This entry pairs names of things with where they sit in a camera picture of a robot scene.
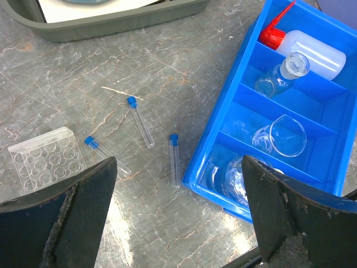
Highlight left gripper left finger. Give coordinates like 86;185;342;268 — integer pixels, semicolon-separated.
1;157;117;267

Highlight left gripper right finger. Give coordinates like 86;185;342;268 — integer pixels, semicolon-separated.
242;155;356;267

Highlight round glass flask white stopper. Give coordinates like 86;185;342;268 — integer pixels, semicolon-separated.
206;155;285;207

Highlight test tube blue cap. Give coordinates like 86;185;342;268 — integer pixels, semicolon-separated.
84;136;132;179
169;133;181;189
127;96;155;148

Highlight clear glass beaker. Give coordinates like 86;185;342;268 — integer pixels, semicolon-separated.
251;114;307;158

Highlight glass stoppered bottle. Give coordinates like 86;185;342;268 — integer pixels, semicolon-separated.
254;52;310;98

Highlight white wash bottle red cap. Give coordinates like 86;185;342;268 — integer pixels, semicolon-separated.
259;1;346;80

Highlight blue divided plastic tray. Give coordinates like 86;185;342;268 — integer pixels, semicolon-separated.
182;1;356;221

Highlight grey plastic tray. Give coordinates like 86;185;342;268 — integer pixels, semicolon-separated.
1;1;209;42

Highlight white square plate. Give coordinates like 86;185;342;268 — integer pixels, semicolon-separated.
37;0;160;23

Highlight purple and blue organizer bins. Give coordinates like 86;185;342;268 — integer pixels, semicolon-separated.
317;0;357;30

